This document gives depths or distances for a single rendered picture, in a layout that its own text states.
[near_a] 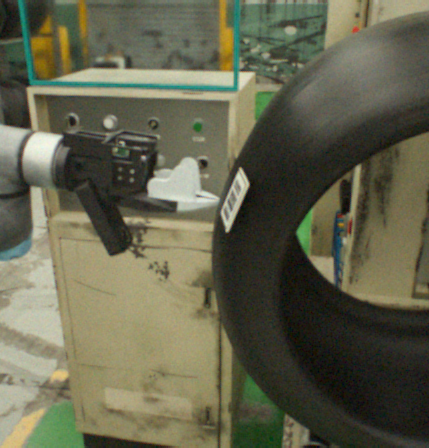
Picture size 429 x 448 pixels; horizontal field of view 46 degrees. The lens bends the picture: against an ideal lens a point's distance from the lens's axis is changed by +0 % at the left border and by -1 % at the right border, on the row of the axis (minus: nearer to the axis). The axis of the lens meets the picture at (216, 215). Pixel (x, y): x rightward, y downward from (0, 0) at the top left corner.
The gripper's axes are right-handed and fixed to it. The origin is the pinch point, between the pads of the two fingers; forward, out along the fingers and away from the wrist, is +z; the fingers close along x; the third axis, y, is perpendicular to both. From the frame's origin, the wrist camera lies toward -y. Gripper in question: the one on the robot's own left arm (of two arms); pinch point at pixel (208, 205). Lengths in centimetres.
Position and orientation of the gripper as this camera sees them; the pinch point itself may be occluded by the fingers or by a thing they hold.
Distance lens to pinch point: 67.3
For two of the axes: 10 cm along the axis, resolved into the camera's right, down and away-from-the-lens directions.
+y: 1.2, -9.0, -4.1
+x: 1.8, -3.9, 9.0
